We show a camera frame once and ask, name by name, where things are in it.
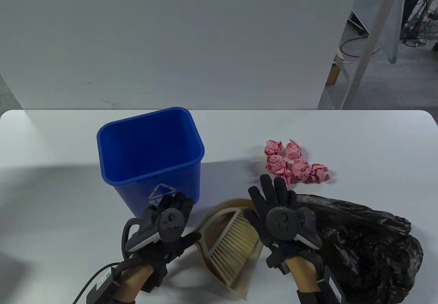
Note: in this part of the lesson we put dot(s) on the person's right hand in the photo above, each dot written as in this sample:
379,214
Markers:
270,194

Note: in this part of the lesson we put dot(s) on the person's left hand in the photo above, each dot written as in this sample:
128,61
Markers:
178,249

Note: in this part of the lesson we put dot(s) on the pile of pink paper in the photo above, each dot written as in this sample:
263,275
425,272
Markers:
301,171

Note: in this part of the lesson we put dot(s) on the beige plastic dustpan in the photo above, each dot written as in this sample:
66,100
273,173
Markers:
239,288

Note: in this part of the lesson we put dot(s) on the blue recycling bin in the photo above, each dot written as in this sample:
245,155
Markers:
150,146

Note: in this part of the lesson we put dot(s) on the black plastic trash bag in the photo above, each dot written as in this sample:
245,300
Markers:
369,242

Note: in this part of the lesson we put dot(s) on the black right forearm box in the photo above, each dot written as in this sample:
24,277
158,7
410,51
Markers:
333,287

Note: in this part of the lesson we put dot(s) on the person's right forearm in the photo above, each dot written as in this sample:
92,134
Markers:
303,273

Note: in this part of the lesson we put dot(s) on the person's left forearm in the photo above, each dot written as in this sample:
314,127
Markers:
133,280

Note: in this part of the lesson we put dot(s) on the black left forearm box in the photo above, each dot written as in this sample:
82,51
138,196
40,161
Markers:
102,283

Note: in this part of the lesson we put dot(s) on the grey left hand controller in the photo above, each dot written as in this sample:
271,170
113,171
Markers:
171,223

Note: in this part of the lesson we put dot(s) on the grey hand controller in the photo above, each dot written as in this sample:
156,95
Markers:
282,222
171,223

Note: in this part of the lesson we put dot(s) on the grey right hand controller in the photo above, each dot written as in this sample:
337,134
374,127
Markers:
282,222

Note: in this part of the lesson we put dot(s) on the white table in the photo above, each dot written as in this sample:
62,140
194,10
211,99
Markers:
376,146

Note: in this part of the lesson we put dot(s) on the wooden block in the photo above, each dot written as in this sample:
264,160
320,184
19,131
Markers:
333,75

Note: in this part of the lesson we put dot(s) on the white partition panel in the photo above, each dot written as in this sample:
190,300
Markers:
171,44

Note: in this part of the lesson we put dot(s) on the grey slanted support beam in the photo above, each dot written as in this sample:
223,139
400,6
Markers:
373,44

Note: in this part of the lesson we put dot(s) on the grey blue panel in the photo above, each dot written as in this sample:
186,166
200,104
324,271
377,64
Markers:
390,44

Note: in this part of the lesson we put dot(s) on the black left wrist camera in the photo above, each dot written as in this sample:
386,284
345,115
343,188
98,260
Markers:
154,281

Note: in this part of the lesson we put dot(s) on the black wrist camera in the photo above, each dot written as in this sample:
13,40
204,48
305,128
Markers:
277,261
154,281

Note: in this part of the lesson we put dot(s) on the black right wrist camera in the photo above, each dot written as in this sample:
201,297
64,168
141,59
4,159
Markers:
277,261

